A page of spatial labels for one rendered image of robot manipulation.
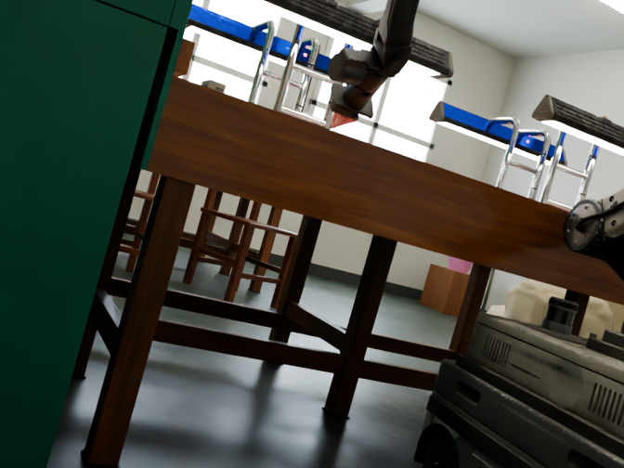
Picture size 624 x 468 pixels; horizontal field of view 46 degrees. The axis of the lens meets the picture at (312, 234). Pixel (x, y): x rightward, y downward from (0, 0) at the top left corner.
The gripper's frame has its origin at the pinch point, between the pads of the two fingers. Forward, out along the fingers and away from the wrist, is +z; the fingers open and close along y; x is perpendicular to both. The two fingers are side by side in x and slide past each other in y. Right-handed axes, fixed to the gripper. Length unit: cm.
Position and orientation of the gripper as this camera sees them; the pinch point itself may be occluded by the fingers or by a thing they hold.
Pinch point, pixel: (333, 123)
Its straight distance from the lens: 171.6
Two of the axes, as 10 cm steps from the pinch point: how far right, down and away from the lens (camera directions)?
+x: 0.3, 8.3, -5.6
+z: -4.7, 5.0, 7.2
